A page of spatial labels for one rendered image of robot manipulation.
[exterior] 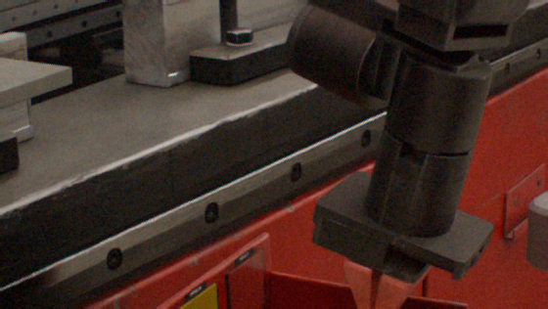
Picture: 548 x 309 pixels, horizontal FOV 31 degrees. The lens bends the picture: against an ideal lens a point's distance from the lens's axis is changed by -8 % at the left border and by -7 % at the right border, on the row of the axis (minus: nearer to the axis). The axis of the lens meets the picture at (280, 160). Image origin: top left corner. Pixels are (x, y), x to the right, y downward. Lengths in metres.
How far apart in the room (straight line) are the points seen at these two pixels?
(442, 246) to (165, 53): 0.47
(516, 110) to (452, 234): 0.82
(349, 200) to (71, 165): 0.26
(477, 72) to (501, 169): 0.83
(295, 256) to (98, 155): 0.27
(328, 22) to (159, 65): 0.41
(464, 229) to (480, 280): 0.79
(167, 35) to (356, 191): 0.40
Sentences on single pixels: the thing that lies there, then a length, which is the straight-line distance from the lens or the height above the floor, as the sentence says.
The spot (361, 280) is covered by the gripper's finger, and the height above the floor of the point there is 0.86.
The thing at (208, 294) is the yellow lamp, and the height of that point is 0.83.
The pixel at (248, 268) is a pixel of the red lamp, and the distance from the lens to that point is 0.73.
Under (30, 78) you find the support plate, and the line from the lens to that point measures 0.57.
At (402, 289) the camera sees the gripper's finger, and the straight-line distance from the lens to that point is 0.62.
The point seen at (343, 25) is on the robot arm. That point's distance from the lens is 0.62.
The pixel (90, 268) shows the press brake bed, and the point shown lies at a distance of 0.81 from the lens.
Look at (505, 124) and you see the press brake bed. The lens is 1.41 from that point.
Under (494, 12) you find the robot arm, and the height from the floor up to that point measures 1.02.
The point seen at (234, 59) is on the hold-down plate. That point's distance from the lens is 1.00.
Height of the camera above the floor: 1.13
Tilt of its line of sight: 19 degrees down
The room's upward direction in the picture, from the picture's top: 2 degrees counter-clockwise
